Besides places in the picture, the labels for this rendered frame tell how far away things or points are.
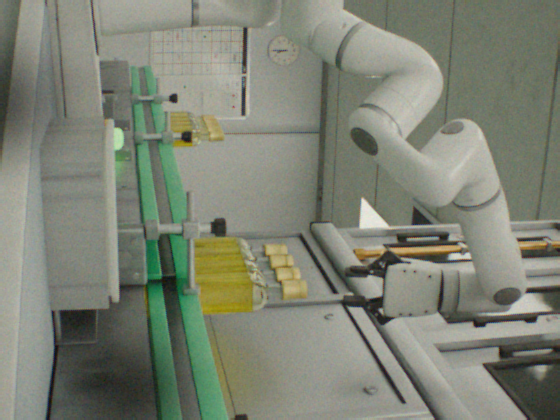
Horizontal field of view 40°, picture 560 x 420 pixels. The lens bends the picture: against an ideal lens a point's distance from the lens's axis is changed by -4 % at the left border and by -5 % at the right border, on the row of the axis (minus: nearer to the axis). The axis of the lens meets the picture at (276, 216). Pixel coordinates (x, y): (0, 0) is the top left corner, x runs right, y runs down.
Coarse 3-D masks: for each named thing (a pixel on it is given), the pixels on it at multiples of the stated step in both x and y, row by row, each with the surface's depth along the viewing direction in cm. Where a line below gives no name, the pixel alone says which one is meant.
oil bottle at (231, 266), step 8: (200, 264) 142; (208, 264) 142; (216, 264) 142; (224, 264) 143; (232, 264) 143; (240, 264) 143; (248, 264) 143; (200, 272) 139; (208, 272) 139; (216, 272) 140; (224, 272) 140; (232, 272) 140; (240, 272) 140; (248, 272) 141; (256, 272) 141
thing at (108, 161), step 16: (112, 128) 105; (112, 144) 98; (112, 160) 98; (112, 176) 98; (112, 192) 99; (112, 208) 99; (112, 224) 100; (112, 240) 101; (112, 256) 101; (112, 272) 102; (112, 288) 103
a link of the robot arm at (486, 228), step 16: (464, 208) 124; (480, 208) 123; (496, 208) 124; (464, 224) 126; (480, 224) 125; (496, 224) 124; (480, 240) 125; (496, 240) 124; (512, 240) 125; (480, 256) 125; (496, 256) 124; (512, 256) 125; (480, 272) 127; (496, 272) 126; (512, 272) 126; (496, 288) 128; (512, 288) 128; (512, 304) 131
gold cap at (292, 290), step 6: (282, 282) 138; (288, 282) 139; (294, 282) 139; (300, 282) 139; (288, 288) 138; (294, 288) 138; (300, 288) 138; (306, 288) 139; (288, 294) 138; (294, 294) 138; (300, 294) 138; (306, 294) 139; (282, 300) 139
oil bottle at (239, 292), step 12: (204, 276) 137; (216, 276) 137; (228, 276) 137; (240, 276) 138; (252, 276) 138; (144, 288) 132; (204, 288) 134; (216, 288) 134; (228, 288) 134; (240, 288) 135; (252, 288) 135; (264, 288) 136; (204, 300) 134; (216, 300) 135; (228, 300) 135; (240, 300) 135; (252, 300) 136; (264, 300) 137; (204, 312) 135; (216, 312) 135; (228, 312) 136; (240, 312) 136; (252, 312) 137
